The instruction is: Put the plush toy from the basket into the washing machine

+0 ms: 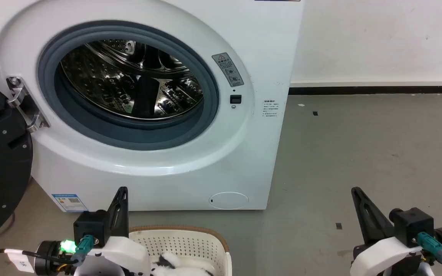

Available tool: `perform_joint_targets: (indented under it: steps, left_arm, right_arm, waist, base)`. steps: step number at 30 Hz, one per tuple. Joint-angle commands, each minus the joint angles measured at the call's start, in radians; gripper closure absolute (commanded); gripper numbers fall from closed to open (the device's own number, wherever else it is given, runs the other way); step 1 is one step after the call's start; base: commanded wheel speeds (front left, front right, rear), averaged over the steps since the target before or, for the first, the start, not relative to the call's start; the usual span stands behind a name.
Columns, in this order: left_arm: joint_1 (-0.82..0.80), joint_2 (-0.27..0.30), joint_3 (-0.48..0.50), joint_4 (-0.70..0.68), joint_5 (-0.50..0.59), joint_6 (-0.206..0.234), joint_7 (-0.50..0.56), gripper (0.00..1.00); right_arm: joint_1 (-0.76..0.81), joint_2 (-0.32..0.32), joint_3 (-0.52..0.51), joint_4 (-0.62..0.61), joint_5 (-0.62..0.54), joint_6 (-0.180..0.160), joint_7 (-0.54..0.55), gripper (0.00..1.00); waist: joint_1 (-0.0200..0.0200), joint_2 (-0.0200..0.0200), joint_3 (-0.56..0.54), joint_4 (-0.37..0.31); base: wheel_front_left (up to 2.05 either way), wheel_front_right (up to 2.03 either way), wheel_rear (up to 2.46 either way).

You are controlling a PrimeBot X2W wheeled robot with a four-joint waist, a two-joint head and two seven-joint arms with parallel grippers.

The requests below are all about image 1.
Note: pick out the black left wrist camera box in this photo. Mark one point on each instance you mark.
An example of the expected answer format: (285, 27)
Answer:
(88, 226)

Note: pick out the white perforated laundry basket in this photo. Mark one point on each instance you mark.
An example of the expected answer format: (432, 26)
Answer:
(190, 241)

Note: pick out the small printed text sticker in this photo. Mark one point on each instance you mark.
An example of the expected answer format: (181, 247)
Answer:
(270, 109)

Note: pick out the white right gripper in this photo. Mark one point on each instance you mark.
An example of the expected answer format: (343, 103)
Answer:
(386, 255)

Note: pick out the white front-load washing machine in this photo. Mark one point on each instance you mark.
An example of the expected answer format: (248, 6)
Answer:
(190, 168)

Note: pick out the grey warning sticker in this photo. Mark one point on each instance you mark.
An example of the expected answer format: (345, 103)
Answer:
(228, 69)

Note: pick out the grey rubber door gasket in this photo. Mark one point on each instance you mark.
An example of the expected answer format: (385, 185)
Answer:
(129, 134)

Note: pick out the white and black clothing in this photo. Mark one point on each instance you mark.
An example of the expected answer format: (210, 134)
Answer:
(182, 266)

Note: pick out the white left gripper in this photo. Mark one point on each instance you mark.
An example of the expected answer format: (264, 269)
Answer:
(127, 251)

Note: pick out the black washing machine door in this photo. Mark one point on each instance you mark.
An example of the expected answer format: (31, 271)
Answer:
(2, 153)

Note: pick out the black door latch socket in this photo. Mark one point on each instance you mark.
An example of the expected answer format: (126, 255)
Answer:
(235, 99)

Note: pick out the round white filter cover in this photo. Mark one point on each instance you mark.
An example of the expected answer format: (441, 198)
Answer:
(228, 200)

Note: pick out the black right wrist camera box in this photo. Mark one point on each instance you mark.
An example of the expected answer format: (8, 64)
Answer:
(413, 226)

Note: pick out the metal door hinge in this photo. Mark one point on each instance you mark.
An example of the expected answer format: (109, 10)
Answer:
(24, 102)

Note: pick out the black wall baseboard strip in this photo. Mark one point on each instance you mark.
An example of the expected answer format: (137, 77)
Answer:
(378, 90)

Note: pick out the blue energy label sticker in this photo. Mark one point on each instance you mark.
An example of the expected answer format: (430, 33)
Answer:
(69, 202)

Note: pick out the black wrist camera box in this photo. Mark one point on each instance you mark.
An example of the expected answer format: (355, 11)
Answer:
(413, 226)
(88, 226)

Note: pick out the stainless steel washing machine drum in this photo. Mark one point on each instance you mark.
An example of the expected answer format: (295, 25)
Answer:
(129, 84)

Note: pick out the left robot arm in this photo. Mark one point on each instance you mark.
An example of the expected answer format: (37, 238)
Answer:
(52, 255)

